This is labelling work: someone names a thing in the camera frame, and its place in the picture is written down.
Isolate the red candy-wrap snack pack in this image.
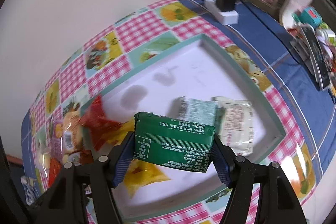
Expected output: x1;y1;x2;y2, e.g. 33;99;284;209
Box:
79;94;121;151

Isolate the beige orange-print snack pack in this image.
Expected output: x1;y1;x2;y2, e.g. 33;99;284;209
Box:
62;111;84;163

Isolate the black remote on stand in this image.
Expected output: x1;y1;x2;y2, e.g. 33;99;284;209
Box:
299;24;330;90

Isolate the round white cake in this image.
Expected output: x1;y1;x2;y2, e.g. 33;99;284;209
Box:
37;151;51;176

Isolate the yellow bread snack pack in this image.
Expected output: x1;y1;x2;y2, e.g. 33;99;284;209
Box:
104;118;170;198

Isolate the white power strip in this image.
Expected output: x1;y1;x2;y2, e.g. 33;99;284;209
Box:
204;0;239;25

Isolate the white tray with teal rim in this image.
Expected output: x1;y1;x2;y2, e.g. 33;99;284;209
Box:
84;33;287;223

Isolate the pink checkered tablecloth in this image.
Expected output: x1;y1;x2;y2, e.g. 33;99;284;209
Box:
28;0;317;224

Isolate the light teal barcode snack pack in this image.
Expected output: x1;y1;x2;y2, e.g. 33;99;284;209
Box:
178;97;218;126

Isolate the purple swiss roll pack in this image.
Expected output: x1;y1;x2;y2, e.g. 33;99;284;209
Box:
50;120;63;162

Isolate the white cream snack pack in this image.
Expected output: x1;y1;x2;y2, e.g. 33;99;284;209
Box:
213;97;254;156

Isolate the orange-red patterned wafer pack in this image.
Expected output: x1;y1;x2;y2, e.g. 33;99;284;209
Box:
49;157;62;187

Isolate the crumpled blue white wrapper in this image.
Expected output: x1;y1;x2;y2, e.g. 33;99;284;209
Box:
20;176;39;206

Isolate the blue plaid tablecloth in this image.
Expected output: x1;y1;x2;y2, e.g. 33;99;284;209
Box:
21;0;335;201

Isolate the dark green snack pack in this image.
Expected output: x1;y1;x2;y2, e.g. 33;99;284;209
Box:
134;112;215;173

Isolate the teal toy with red top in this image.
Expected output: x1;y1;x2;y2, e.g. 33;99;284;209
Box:
292;6;322;29

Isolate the red white label snack pack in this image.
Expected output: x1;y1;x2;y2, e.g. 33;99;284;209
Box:
68;149;94;166

